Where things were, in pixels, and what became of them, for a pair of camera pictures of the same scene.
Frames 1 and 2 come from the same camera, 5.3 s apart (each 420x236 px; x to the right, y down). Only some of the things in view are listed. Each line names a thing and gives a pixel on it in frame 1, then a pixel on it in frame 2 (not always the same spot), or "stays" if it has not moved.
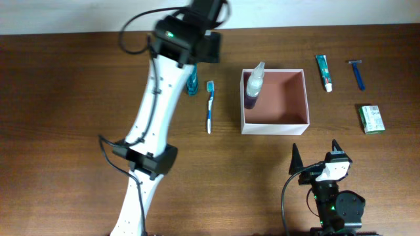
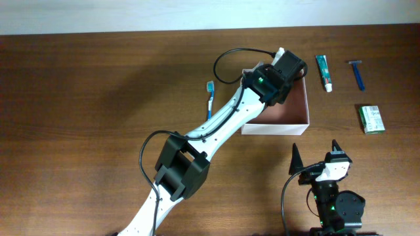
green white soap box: x=371 y=118 stays
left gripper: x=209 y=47 -> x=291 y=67
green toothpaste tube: x=325 y=71 stays
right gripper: x=309 y=176 stays
